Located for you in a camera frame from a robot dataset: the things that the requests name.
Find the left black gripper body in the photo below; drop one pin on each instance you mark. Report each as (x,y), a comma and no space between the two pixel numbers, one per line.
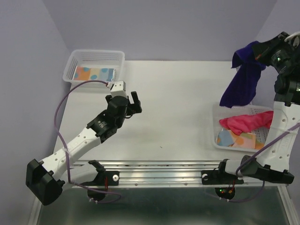
(130,110)

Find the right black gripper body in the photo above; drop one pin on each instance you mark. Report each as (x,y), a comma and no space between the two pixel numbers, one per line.
(279,54)

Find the purple towel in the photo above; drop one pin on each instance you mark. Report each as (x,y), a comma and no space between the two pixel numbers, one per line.
(242,88)

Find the polka dot striped towel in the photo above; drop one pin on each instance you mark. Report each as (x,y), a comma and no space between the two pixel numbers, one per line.
(93,73)

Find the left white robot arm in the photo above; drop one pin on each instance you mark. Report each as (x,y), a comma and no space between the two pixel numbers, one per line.
(49,177)

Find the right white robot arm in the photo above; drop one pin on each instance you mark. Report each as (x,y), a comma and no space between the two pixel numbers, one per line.
(271,162)

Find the left white plastic basket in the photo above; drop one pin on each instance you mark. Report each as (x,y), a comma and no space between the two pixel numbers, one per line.
(93,59)

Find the white plastic basket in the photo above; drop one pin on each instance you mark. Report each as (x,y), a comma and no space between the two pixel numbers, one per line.
(220,112)
(93,59)

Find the pink towel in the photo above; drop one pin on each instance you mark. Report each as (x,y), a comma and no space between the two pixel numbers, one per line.
(247,123)

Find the right white plastic basket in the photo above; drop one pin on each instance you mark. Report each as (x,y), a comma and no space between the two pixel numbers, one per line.
(220,112)

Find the orange blue patchwork towel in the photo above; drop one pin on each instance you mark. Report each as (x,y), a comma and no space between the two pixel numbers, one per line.
(227,138)

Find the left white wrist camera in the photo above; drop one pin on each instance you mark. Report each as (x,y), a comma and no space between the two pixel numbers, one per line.
(118,89)

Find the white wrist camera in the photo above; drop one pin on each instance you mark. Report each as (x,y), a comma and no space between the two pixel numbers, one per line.
(293,39)
(118,89)

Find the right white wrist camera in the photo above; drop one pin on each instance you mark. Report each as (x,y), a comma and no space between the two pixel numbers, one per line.
(293,39)

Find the aluminium rail frame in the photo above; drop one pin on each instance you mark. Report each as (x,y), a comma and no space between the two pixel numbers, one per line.
(160,154)

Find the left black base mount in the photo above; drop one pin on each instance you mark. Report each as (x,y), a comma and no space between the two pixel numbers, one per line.
(105,179)

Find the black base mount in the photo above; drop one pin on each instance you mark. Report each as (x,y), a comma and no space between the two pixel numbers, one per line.
(105,179)
(214,177)

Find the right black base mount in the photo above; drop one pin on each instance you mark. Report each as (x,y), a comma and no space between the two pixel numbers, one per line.
(214,177)

